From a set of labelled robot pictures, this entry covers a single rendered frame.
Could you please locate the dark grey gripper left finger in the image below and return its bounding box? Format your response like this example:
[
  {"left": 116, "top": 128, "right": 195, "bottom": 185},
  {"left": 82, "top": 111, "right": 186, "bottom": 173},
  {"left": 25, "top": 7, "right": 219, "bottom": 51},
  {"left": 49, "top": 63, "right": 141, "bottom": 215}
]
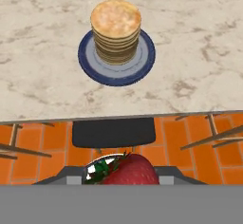
[{"left": 32, "top": 166, "right": 87, "bottom": 186}]

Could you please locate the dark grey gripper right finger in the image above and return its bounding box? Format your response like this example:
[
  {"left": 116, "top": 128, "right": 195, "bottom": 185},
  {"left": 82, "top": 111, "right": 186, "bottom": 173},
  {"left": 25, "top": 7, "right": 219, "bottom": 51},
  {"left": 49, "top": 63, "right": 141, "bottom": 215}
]
[{"left": 153, "top": 166, "right": 208, "bottom": 186}]

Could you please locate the red strawberry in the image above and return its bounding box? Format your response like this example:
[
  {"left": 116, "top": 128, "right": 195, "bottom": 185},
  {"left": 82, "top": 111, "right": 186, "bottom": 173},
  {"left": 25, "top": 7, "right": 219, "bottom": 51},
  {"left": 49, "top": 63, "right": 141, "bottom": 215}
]
[{"left": 81, "top": 152, "right": 160, "bottom": 186}]

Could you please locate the black seat stool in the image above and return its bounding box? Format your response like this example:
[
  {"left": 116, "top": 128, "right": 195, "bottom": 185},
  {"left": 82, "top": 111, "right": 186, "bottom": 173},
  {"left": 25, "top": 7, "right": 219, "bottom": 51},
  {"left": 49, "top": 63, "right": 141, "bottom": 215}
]
[{"left": 71, "top": 117, "right": 157, "bottom": 150}]

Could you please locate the blue rimmed grey plate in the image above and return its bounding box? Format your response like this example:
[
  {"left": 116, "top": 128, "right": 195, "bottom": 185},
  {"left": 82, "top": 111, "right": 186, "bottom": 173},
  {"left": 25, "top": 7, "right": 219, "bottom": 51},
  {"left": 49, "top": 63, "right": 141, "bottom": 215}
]
[{"left": 77, "top": 28, "right": 157, "bottom": 87}]

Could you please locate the stack of pancakes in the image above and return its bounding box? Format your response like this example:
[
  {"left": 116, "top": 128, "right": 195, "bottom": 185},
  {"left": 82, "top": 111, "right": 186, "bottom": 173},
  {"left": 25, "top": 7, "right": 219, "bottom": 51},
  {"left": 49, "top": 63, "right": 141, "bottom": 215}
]
[{"left": 89, "top": 0, "right": 142, "bottom": 66}]

